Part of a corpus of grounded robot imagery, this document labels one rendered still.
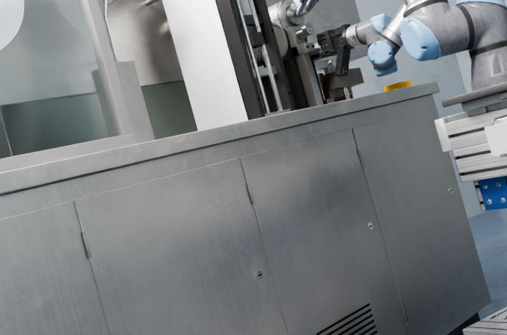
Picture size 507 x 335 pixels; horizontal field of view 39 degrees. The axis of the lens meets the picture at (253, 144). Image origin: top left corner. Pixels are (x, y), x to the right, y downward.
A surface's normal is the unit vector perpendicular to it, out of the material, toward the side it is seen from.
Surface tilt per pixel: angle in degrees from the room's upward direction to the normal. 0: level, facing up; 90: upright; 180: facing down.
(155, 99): 90
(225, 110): 90
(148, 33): 90
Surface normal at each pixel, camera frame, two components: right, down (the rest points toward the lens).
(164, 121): 0.69, -0.21
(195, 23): -0.68, 0.17
